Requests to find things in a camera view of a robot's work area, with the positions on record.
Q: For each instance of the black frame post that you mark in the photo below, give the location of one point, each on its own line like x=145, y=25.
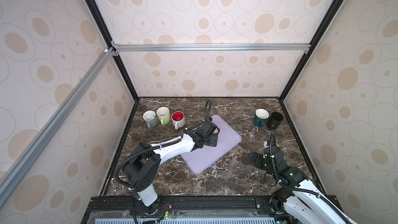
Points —
x=103, y=29
x=325, y=23

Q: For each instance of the left diagonal aluminium rail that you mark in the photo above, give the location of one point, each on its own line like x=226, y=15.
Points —
x=23, y=164

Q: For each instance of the dark green mug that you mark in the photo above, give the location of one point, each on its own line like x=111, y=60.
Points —
x=260, y=118

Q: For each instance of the lavender plastic tray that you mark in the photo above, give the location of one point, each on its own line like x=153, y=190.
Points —
x=200, y=159

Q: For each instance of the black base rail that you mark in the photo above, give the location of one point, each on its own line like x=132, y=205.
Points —
x=185, y=206

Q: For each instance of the black mug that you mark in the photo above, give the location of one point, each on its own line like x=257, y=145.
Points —
x=274, y=120

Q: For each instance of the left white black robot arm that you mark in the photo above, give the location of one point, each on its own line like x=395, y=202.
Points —
x=138, y=170

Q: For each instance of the grey mug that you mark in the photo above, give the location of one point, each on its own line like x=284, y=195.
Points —
x=150, y=119

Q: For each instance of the right black frame post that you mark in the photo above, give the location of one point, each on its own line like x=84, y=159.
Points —
x=325, y=23

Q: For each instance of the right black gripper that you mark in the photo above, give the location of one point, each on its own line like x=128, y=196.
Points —
x=259, y=157

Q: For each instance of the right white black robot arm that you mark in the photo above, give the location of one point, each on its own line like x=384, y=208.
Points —
x=297, y=196

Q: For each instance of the white mug red inside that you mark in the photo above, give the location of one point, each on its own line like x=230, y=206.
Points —
x=178, y=120

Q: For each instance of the light green mug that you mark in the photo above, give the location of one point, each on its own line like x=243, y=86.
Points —
x=164, y=115

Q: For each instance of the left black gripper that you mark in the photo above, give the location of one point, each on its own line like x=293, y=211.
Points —
x=214, y=140

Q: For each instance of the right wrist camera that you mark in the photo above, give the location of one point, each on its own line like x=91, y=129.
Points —
x=269, y=143

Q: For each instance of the left black frame post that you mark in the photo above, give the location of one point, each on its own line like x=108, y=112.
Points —
x=103, y=29

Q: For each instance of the horizontal aluminium rail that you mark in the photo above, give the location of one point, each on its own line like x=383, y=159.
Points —
x=209, y=47

